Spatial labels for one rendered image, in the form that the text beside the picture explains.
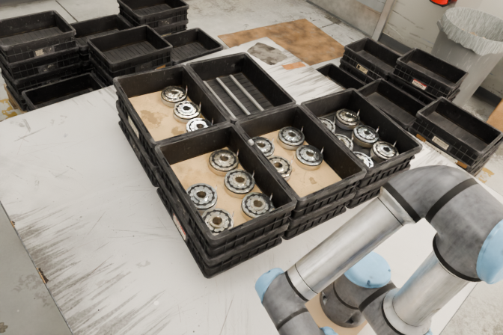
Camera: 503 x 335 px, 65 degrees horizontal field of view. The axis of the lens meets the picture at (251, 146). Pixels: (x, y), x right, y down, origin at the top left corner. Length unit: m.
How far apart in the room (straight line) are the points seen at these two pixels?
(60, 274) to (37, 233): 0.17
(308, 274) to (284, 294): 0.07
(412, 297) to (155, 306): 0.70
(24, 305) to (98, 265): 0.84
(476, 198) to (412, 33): 3.56
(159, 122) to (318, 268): 0.93
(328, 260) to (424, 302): 0.24
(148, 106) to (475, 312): 1.93
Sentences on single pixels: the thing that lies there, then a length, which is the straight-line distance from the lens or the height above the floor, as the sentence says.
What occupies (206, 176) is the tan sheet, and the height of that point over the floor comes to 0.83.
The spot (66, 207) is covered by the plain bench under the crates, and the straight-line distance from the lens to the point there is 1.48.
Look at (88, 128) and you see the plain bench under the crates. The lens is 1.74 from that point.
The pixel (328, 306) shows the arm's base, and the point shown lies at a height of 0.76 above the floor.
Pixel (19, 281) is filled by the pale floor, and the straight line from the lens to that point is 2.20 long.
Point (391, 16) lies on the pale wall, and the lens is 4.36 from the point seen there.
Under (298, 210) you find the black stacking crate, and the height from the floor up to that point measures 0.87.
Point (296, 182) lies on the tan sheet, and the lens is 1.40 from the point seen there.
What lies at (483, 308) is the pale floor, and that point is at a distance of 2.55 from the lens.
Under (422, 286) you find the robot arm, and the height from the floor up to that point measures 1.13.
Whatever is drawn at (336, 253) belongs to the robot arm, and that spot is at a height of 1.19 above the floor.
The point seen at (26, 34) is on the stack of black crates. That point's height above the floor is 0.49.
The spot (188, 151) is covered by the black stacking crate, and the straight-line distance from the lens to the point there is 1.38.
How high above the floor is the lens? 1.85
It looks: 43 degrees down
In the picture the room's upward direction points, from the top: 12 degrees clockwise
